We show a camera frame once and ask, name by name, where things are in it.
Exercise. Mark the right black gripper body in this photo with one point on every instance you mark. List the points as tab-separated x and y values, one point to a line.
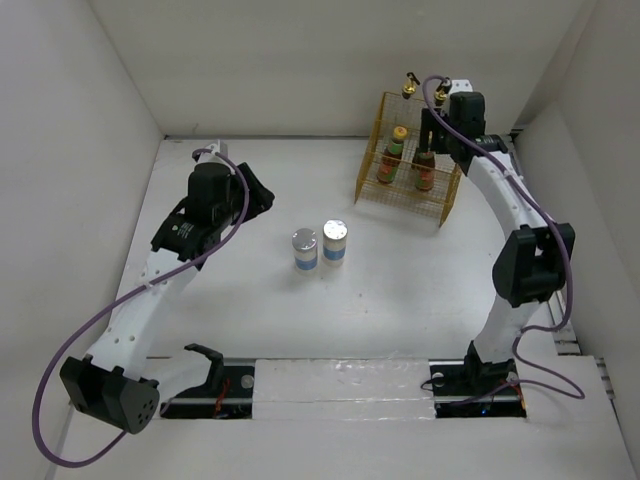
444	137

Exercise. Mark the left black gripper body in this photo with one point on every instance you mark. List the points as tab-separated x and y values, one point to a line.
230	213

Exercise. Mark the sauce bottle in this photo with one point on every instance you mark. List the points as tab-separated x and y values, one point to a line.
423	165
392	155

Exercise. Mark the dark soy bottle gold spout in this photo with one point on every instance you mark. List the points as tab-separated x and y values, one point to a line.
441	93

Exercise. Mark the clear oil bottle gold spout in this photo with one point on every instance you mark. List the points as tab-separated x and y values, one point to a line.
410	86

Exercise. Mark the silver-lid shaker jar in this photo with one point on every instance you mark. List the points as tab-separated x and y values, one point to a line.
335	233
305	249

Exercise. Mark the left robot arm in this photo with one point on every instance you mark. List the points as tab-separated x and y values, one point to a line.
108	384

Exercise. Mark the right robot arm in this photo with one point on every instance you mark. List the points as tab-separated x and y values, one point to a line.
534	262

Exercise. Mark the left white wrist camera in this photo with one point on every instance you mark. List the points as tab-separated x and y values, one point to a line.
213	152

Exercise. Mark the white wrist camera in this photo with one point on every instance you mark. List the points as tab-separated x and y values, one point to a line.
459	86
213	152

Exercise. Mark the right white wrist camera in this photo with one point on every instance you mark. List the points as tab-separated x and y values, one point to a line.
459	86

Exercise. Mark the yellow wire rack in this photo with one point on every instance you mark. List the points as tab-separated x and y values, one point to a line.
438	203

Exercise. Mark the aluminium side rail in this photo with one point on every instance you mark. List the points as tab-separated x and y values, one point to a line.
563	334

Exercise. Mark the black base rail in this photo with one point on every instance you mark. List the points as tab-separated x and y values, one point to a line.
391	389

